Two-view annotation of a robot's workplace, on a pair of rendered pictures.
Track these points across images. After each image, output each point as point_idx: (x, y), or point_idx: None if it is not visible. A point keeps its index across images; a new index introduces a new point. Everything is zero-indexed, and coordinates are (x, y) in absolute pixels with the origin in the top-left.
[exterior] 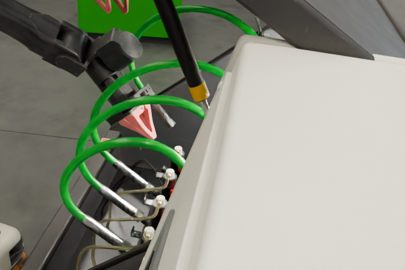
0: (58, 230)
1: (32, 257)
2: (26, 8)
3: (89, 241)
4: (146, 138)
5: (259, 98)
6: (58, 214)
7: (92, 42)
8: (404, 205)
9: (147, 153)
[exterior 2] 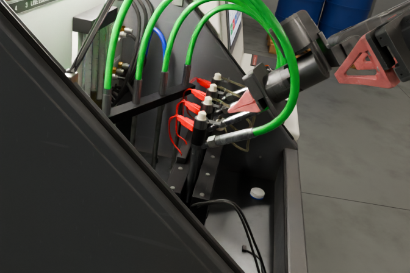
0: (290, 189)
1: (296, 173)
2: (395, 8)
3: (264, 248)
4: (235, 4)
5: None
6: (299, 202)
7: (328, 43)
8: None
9: None
